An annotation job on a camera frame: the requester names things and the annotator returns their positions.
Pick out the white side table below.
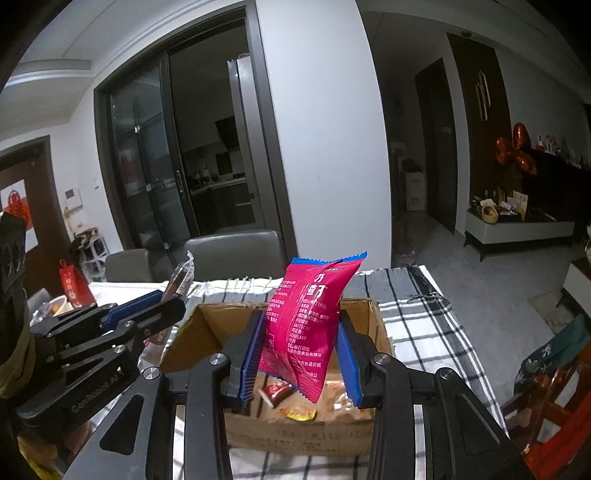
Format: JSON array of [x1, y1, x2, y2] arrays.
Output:
[[561, 258, 591, 319]]

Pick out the tall dark cabinet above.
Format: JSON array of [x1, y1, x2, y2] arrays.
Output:
[[447, 32, 522, 155]]

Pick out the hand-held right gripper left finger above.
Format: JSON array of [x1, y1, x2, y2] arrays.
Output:
[[62, 309, 269, 480]]

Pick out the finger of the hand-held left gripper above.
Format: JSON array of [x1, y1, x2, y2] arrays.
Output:
[[46, 299, 188, 388], [30, 290, 167, 340]]

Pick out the brown white snack bar packet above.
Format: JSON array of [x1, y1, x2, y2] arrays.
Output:
[[161, 250, 195, 303]]

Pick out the grey upholstered chair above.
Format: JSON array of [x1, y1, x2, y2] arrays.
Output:
[[184, 229, 287, 282], [105, 248, 153, 283]]

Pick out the white shelf rack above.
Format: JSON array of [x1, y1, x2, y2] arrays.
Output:
[[69, 226, 109, 278]]

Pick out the dark interior door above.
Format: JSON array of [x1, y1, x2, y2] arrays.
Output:
[[414, 58, 458, 234]]

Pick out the pink snack packet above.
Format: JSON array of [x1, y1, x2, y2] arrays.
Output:
[[257, 251, 368, 404]]

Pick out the person's left hand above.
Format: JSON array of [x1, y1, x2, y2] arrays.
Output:
[[16, 420, 92, 480]]

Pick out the white bowl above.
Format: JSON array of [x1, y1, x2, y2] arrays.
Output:
[[44, 294, 77, 320]]

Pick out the orange wooden chair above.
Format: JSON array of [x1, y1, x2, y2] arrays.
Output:
[[501, 355, 591, 480]]

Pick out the yellow orange snack packet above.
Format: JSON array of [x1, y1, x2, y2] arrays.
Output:
[[284, 404, 319, 423]]

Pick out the red foil balloon cluster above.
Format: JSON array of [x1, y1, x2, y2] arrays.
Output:
[[496, 122, 540, 176]]

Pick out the red heart candy packet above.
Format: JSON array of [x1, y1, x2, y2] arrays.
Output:
[[259, 382, 296, 409]]

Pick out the black white checked tablecloth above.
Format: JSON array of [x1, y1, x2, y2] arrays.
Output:
[[88, 265, 511, 480]]

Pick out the dark framed sliding glass door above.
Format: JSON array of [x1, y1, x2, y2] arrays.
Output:
[[95, 7, 298, 278]]

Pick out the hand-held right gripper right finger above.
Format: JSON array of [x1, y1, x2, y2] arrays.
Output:
[[337, 310, 536, 480]]

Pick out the beige card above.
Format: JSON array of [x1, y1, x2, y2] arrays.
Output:
[[508, 191, 529, 220]]

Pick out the red gift bag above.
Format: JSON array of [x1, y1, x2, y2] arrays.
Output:
[[59, 258, 98, 308]]

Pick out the green cloth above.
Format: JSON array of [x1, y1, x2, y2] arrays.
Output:
[[515, 314, 591, 393]]

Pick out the beige biscuit packet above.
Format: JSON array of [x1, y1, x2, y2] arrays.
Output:
[[318, 378, 375, 421]]

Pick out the dark sideboard with white base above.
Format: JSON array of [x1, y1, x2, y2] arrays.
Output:
[[464, 148, 591, 261]]

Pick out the red paper door decoration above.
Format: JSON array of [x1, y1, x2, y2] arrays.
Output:
[[0, 187, 38, 252]]

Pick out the brown wooden entry door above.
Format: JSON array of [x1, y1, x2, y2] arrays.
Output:
[[0, 136, 72, 259]]

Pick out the brown cardboard box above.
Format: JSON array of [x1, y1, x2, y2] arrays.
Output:
[[159, 298, 393, 459]]

